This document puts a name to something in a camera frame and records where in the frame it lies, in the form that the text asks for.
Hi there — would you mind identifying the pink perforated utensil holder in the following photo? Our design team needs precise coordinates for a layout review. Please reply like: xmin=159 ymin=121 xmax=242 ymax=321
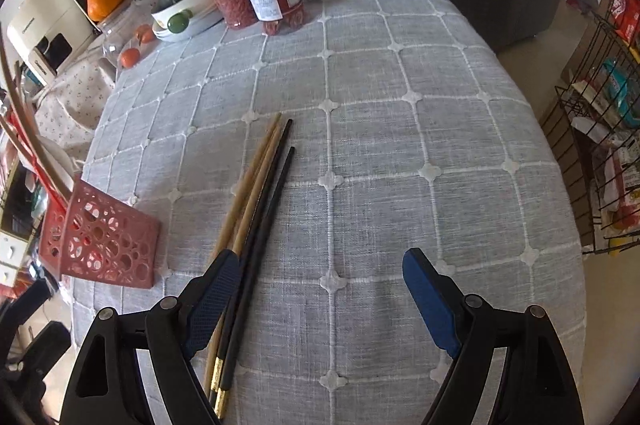
xmin=38 ymin=179 xmax=160 ymax=289

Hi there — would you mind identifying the cream air fryer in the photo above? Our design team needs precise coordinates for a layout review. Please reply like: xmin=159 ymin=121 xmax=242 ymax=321
xmin=6 ymin=0 xmax=96 ymax=86

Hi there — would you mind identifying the black wire rack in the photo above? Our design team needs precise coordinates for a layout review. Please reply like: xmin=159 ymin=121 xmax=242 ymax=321
xmin=541 ymin=0 xmax=639 ymax=255

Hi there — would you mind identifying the white fruit bowl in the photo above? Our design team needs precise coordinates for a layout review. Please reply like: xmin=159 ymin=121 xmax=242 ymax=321
xmin=152 ymin=0 xmax=224 ymax=42

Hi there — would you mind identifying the clear glass jar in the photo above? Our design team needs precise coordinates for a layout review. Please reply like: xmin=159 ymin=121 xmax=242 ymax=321
xmin=99 ymin=0 xmax=157 ymax=70

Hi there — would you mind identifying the light wooden chopstick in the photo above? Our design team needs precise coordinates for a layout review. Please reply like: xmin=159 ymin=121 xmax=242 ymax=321
xmin=202 ymin=113 xmax=282 ymax=398
xmin=209 ymin=119 xmax=281 ymax=398

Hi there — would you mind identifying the grey checked tablecloth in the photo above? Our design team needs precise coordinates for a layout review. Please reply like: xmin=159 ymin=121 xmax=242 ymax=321
xmin=70 ymin=0 xmax=586 ymax=424

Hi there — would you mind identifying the black chopstick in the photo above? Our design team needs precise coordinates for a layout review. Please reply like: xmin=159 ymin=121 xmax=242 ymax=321
xmin=214 ymin=146 xmax=296 ymax=424
xmin=205 ymin=113 xmax=282 ymax=405

